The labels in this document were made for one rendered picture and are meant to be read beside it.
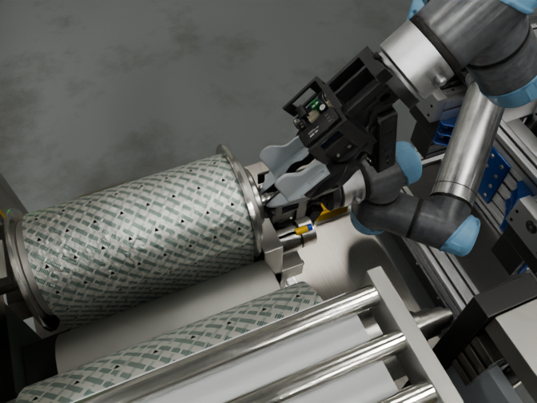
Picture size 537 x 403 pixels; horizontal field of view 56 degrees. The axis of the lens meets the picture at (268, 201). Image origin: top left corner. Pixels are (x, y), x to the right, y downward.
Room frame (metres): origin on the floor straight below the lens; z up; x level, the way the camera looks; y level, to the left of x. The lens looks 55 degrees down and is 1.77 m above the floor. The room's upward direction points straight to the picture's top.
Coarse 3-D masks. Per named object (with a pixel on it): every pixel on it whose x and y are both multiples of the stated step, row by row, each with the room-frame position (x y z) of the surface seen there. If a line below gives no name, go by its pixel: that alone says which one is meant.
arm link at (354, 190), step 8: (352, 176) 0.49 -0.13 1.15; (360, 176) 0.49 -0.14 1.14; (344, 184) 0.48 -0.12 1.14; (352, 184) 0.48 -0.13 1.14; (360, 184) 0.48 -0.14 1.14; (344, 192) 0.47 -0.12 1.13; (352, 192) 0.47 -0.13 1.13; (360, 192) 0.47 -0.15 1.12; (344, 200) 0.46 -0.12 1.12; (352, 200) 0.47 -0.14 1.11; (360, 200) 0.46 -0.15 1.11
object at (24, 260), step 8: (240, 168) 0.37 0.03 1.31; (248, 184) 0.35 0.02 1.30; (256, 200) 0.34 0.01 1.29; (256, 208) 0.33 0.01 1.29; (256, 216) 0.33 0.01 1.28; (16, 232) 0.29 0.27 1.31; (16, 240) 0.28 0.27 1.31; (24, 248) 0.27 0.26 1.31; (24, 256) 0.26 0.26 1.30; (24, 264) 0.25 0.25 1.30; (24, 272) 0.24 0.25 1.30; (32, 272) 0.24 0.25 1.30; (32, 280) 0.24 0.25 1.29; (32, 288) 0.23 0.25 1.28; (40, 296) 0.23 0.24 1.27; (40, 304) 0.22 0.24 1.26; (48, 312) 0.22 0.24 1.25
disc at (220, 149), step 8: (216, 152) 0.43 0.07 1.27; (224, 152) 0.39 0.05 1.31; (232, 160) 0.37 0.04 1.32; (232, 168) 0.37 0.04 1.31; (240, 176) 0.35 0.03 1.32; (240, 184) 0.34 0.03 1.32; (248, 192) 0.34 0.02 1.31; (248, 200) 0.33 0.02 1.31; (248, 208) 0.32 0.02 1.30; (256, 224) 0.31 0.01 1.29; (256, 232) 0.31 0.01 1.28; (256, 240) 0.30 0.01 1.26; (256, 248) 0.30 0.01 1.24; (256, 256) 0.31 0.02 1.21
